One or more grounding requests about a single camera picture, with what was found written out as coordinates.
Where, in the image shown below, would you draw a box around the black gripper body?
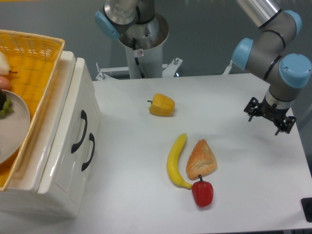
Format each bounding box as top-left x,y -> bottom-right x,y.
258,101 -> 288,125

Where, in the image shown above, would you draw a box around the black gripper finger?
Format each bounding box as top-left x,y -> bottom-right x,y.
244,97 -> 261,122
274,116 -> 296,136

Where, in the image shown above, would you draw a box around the white top drawer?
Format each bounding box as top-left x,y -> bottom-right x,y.
38,58 -> 101,201

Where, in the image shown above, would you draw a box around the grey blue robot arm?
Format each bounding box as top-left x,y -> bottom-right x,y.
95,0 -> 312,133

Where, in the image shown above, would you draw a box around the white drawer cabinet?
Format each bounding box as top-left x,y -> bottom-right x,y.
0,51 -> 92,217

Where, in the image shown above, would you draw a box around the triangular pastry bread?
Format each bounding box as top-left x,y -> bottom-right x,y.
186,139 -> 217,180

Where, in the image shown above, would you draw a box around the black device at edge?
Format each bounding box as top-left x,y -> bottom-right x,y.
301,197 -> 312,223

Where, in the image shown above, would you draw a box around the yellow bell pepper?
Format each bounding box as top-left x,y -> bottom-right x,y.
147,93 -> 175,117

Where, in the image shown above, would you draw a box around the red bell pepper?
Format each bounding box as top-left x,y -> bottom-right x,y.
192,175 -> 214,208

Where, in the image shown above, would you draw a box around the yellow banana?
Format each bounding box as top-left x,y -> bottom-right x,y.
166,133 -> 192,190

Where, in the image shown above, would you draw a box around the yellow wicker basket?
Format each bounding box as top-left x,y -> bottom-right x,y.
0,29 -> 65,191

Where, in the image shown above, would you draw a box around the white plate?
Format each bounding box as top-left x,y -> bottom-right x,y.
0,90 -> 30,163

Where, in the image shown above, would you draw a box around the dark grapes with green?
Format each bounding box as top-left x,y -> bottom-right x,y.
0,90 -> 14,118

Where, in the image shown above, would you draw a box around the orange peach fruit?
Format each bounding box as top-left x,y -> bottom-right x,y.
0,76 -> 11,91

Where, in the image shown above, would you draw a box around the white pear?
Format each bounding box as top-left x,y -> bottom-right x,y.
0,52 -> 18,76

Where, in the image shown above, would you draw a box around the white right table bracket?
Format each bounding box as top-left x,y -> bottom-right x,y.
222,60 -> 233,75

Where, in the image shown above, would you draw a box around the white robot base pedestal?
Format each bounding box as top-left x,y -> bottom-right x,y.
95,8 -> 182,79

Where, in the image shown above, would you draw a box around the black lower drawer handle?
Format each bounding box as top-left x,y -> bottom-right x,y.
81,133 -> 96,172

